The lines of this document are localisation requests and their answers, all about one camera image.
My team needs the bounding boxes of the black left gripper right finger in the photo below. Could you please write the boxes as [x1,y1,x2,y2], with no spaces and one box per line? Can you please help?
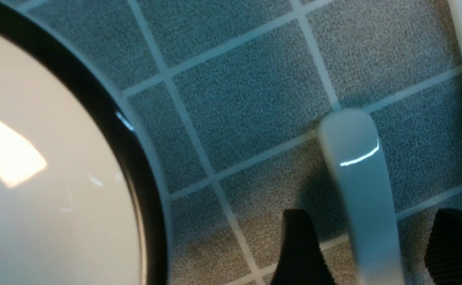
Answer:
[424,209,462,285]

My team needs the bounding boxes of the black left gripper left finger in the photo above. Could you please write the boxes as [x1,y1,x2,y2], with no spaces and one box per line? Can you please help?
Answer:
[271,209,335,285]

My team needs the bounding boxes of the long white ceramic spoon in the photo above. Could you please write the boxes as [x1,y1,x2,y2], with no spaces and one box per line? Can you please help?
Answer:
[316,108,406,285]

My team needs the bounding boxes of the black-rimmed white bowl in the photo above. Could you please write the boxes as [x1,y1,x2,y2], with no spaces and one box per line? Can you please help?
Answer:
[0,2,169,285]

